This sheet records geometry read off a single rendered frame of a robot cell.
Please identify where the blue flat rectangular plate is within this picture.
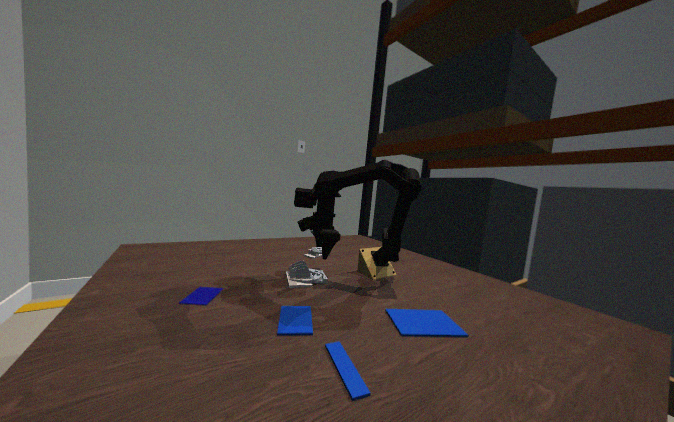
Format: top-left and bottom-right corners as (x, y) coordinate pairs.
(179, 286), (224, 305)
(385, 309), (469, 338)
(277, 306), (313, 335)

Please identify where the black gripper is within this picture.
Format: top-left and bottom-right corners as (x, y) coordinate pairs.
(310, 209), (341, 260)

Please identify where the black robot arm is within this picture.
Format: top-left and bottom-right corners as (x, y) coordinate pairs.
(294, 160), (422, 266)

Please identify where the blue flat bar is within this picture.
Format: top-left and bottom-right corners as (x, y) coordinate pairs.
(325, 341), (370, 401)

